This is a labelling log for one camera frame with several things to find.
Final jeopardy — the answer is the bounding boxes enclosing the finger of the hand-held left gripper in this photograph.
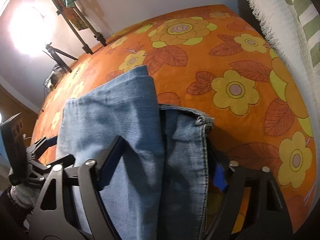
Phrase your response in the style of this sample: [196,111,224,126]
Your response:
[26,136,59,165]

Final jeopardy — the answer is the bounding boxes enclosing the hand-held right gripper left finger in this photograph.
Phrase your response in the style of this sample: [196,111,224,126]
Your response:
[29,135,125,240]

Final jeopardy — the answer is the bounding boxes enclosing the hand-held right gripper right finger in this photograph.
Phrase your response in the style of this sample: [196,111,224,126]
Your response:
[206,145,293,240]

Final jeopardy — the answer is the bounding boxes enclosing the light blue denim pants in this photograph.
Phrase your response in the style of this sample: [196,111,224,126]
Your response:
[55,65,215,240]

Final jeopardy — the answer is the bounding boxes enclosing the person's left hand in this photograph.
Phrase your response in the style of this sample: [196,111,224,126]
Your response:
[6,184,38,209]

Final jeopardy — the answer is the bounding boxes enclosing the black power adapter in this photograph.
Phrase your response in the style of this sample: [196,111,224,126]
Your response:
[47,72,59,87]

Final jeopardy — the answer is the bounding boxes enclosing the tall silver tripod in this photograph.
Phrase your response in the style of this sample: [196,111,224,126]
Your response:
[39,0,108,55]

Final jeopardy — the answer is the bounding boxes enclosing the orange floral blanket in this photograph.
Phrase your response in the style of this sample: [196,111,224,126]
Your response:
[30,4,317,234]

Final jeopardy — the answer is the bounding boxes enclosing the green striped white pillow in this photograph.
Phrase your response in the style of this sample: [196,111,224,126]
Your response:
[236,0,320,85]

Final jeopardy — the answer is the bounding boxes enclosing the black cable with inline switch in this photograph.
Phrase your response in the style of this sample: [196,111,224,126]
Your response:
[44,64,67,92]

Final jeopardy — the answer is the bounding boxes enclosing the bright ring light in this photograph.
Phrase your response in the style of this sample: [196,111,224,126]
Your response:
[9,6,57,55]

